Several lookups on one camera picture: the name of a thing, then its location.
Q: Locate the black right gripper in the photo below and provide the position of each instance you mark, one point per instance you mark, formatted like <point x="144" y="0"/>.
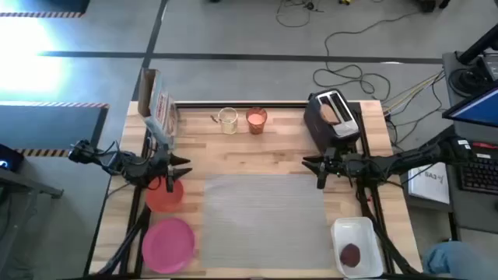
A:
<point x="338" y="163"/>

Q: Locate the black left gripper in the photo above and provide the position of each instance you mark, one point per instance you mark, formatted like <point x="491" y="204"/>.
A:
<point x="159" y="167"/>

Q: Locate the orange plastic bowl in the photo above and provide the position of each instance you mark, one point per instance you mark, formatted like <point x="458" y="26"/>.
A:
<point x="163" y="200"/>

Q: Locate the brown toast slice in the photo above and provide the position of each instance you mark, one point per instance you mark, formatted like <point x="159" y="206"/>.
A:
<point x="330" y="114"/>

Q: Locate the cinnamon squares cereal box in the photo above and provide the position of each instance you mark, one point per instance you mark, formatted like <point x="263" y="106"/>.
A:
<point x="159" y="109"/>

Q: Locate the orange cup with juice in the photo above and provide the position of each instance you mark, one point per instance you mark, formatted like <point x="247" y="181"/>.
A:
<point x="256" y="121"/>

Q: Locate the grey woven placemat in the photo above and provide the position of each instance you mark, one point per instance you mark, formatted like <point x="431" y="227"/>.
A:
<point x="264" y="221"/>

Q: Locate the pink plastic plate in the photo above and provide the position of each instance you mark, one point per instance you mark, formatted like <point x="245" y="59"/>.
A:
<point x="168" y="246"/>

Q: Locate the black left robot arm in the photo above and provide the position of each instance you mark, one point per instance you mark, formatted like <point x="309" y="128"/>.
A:
<point x="120" y="161"/>

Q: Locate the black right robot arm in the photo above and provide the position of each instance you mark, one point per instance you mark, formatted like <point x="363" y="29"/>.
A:
<point x="408" y="159"/>

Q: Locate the black two-slot toaster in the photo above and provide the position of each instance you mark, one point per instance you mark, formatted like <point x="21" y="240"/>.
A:
<point x="315" y="132"/>

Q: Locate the clear ribbed glass cup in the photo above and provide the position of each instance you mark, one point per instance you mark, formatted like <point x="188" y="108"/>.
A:
<point x="228" y="123"/>

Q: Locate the white plastic container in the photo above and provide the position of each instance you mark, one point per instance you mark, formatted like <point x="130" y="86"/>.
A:
<point x="356" y="233"/>

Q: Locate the white printed paper sheet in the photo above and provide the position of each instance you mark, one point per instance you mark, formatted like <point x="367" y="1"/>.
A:
<point x="430" y="184"/>

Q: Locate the black hazard-striped floor mat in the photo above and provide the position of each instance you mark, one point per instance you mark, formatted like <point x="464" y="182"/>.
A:
<point x="50" y="128"/>
<point x="58" y="5"/>

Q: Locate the grey metal stand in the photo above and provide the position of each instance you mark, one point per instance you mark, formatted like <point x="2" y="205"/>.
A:
<point x="23" y="186"/>

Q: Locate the black computer keyboard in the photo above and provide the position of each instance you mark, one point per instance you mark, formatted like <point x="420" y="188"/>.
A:
<point x="480" y="175"/>

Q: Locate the grey side desk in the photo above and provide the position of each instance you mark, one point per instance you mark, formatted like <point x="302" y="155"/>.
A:
<point x="474" y="210"/>

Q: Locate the person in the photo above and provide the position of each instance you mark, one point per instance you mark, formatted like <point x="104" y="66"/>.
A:
<point x="455" y="260"/>

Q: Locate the black device with blue light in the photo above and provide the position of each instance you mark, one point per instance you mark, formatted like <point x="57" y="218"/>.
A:
<point x="9" y="159"/>

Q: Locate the computer monitor with blue screen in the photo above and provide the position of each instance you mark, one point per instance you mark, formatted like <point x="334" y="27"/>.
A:
<point x="478" y="109"/>

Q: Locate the black monitor pole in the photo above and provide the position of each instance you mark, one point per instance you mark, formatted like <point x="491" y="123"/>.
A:
<point x="478" y="44"/>

